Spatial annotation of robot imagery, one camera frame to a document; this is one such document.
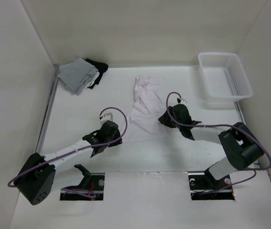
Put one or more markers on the white plastic basket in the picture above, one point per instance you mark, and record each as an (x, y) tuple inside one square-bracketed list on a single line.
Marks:
[(224, 78)]

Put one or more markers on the left metal table rail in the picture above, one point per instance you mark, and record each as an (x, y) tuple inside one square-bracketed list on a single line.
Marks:
[(48, 110)]

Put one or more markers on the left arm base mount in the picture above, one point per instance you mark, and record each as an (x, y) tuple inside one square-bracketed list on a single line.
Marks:
[(90, 188)]

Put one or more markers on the folded white tank top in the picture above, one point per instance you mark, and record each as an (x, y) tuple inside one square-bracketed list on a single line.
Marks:
[(94, 79)]

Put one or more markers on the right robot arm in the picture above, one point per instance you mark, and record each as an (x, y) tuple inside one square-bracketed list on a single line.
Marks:
[(241, 148)]

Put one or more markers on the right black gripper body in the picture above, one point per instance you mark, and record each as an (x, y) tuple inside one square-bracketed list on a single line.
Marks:
[(171, 111)]

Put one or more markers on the folded grey tank top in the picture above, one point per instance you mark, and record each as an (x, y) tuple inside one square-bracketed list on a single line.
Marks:
[(76, 75)]

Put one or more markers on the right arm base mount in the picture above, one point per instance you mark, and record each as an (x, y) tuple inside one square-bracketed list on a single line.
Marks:
[(202, 188)]

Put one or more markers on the folded black tank top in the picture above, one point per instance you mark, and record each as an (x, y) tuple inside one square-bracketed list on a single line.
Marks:
[(102, 69)]

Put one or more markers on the white tank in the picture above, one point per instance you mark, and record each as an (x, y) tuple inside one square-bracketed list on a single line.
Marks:
[(94, 79), (148, 107)]

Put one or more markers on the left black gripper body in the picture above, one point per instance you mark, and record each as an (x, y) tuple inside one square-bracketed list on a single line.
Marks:
[(115, 137)]

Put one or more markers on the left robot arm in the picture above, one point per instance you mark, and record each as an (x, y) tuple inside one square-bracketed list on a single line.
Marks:
[(40, 175)]

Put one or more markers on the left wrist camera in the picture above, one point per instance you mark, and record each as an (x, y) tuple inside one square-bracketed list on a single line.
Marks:
[(106, 117)]

